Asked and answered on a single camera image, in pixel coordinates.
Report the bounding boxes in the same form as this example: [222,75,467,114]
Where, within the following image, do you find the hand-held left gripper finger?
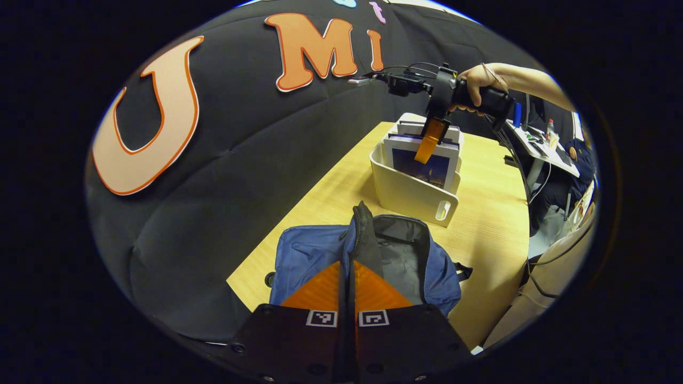
[347,260,473,384]
[229,260,347,384]

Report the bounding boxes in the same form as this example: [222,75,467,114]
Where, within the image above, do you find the grey and white book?
[395,120,460,143]

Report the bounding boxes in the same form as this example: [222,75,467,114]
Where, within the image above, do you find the blue cover book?
[384,133,460,191]

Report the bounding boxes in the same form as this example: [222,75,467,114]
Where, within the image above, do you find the white bookshelf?
[369,112,464,228]

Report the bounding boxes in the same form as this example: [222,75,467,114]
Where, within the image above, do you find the blue schoolbag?
[265,201,473,318]

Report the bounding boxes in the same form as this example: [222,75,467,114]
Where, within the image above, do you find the white side desk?
[504,120,581,178]

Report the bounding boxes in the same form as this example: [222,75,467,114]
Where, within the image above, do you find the person's leg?
[483,203,597,348]

